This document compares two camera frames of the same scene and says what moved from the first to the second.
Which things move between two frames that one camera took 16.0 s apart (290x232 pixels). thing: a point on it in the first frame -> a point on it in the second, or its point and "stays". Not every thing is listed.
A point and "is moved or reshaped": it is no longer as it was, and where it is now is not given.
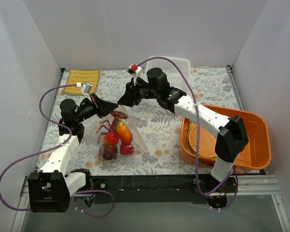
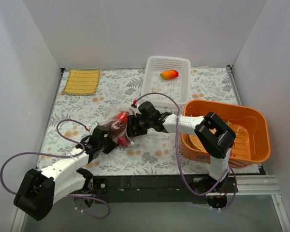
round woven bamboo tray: [207, 144] stays
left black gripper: [96, 105] -> [108, 145]
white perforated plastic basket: [174, 78] stays
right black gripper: [134, 93] -> [131, 125]
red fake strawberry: [112, 138] is moved or reshaped
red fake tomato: [126, 150] -> [123, 115]
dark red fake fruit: [109, 152] -> [115, 128]
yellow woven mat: [82, 75] stays
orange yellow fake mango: [124, 134] -> [169, 74]
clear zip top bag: [90, 137] -> [114, 117]
